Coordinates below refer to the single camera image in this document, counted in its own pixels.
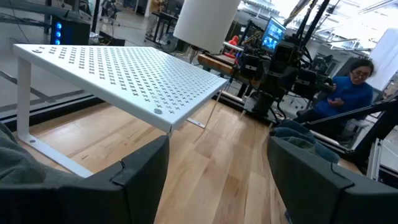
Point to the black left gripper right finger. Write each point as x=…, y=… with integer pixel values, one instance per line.
x=326, y=199

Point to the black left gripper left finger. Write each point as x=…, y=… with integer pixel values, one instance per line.
x=124, y=193

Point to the blue denim baseball cap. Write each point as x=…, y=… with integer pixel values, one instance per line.
x=292, y=128

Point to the grey-green baseball cap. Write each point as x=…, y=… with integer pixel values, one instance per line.
x=21, y=161

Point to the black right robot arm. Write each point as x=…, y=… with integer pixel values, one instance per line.
x=280, y=105

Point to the computer monitor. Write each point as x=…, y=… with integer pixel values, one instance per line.
x=273, y=34

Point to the red figure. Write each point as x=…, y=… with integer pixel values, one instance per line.
x=232, y=43

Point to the silver aluminium profile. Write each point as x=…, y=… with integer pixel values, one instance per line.
x=374, y=158

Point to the person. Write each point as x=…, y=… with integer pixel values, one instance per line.
x=345, y=96

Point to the wooden workbench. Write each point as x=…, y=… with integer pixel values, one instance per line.
x=214, y=63

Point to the white shade table lamp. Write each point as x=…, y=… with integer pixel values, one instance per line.
x=205, y=21

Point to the white panel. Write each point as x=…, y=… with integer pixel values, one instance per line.
x=385, y=59

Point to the white perforated metal shelf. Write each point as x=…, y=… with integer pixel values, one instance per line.
x=124, y=77

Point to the black table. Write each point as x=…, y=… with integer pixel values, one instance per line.
x=161, y=21

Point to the black computer tower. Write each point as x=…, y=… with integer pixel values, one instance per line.
x=70, y=31

